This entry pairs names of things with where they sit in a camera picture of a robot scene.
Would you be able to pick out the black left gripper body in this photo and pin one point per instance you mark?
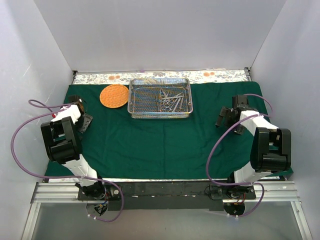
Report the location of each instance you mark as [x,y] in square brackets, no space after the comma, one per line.
[86,120]

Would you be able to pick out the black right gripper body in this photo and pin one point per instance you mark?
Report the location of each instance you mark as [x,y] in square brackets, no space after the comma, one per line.
[225,115]

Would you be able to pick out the round woven bamboo tray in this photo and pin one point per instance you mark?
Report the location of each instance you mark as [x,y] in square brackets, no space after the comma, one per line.
[114,96]

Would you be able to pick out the green surgical cloth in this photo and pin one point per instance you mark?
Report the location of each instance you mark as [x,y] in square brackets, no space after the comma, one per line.
[119,146]

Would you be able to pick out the metal mesh instrument tray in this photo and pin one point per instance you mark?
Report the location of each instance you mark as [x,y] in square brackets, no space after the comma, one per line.
[143,96]

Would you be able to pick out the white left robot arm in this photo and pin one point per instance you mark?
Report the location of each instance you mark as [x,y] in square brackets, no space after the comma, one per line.
[63,145]

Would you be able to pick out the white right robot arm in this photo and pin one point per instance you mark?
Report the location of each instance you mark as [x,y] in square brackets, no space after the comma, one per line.
[271,147]

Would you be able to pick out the steel surgical forceps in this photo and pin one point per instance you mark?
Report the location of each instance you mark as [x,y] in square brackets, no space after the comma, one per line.
[175,104]

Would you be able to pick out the steel surgical scissors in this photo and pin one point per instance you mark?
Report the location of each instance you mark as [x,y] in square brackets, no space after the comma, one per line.
[165,100]

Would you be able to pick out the floral patterned table mat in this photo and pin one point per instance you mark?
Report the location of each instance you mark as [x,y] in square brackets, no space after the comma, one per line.
[194,76]

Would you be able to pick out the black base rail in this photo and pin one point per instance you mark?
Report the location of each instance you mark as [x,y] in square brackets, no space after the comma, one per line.
[181,195]

